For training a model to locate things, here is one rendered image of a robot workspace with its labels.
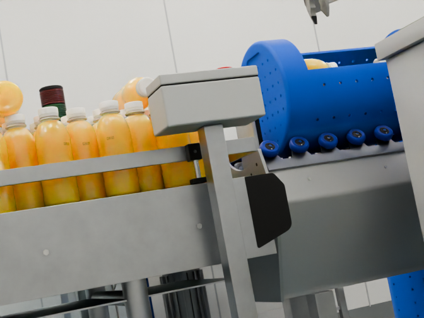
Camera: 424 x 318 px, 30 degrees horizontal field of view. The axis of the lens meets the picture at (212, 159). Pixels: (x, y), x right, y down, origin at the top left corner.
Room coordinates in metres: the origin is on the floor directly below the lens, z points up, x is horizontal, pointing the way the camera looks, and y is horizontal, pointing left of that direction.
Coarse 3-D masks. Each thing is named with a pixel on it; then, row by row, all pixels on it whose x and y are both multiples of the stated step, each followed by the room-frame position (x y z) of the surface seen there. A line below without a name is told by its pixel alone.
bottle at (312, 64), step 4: (304, 60) 1.90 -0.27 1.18; (308, 60) 1.90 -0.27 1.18; (312, 60) 1.91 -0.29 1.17; (316, 60) 1.91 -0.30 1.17; (320, 60) 1.92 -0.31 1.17; (308, 64) 1.89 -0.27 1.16; (312, 64) 1.90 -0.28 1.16; (316, 64) 1.90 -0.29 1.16; (320, 64) 1.90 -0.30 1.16; (324, 64) 1.91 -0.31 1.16; (328, 64) 1.93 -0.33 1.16; (308, 68) 1.89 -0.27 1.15; (312, 68) 1.89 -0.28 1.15; (316, 68) 1.90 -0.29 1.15; (320, 68) 1.90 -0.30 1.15
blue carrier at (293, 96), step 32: (256, 64) 1.87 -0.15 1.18; (288, 64) 1.76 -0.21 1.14; (352, 64) 2.09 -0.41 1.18; (384, 64) 1.84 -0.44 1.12; (288, 96) 1.75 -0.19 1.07; (320, 96) 1.77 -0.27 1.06; (352, 96) 1.81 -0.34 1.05; (384, 96) 1.84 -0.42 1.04; (288, 128) 1.78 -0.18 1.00; (320, 128) 1.81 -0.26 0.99; (352, 128) 1.85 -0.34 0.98
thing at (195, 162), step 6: (192, 144) 1.56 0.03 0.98; (198, 144) 1.57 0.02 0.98; (186, 150) 1.57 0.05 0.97; (192, 150) 1.56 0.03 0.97; (198, 150) 1.57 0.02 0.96; (192, 156) 1.56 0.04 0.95; (198, 156) 1.57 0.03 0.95; (192, 162) 1.57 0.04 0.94; (198, 162) 1.57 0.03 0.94; (198, 168) 1.57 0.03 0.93; (198, 174) 1.57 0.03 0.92; (192, 180) 1.56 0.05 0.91; (198, 180) 1.56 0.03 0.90; (204, 180) 1.57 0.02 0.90
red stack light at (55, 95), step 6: (48, 90) 2.03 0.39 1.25; (54, 90) 2.03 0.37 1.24; (60, 90) 2.05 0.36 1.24; (42, 96) 2.04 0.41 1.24; (48, 96) 2.03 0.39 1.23; (54, 96) 2.03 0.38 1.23; (60, 96) 2.04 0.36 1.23; (42, 102) 2.04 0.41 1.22; (48, 102) 2.03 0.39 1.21; (54, 102) 2.03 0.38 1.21; (60, 102) 2.04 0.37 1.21
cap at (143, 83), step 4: (140, 80) 1.62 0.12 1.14; (144, 80) 1.62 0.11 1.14; (148, 80) 1.63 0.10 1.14; (152, 80) 1.63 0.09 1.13; (140, 84) 1.62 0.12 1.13; (144, 84) 1.62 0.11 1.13; (148, 84) 1.63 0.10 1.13; (140, 88) 1.62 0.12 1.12; (144, 88) 1.62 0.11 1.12; (140, 92) 1.63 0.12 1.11; (144, 92) 1.62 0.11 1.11; (144, 96) 1.64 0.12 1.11
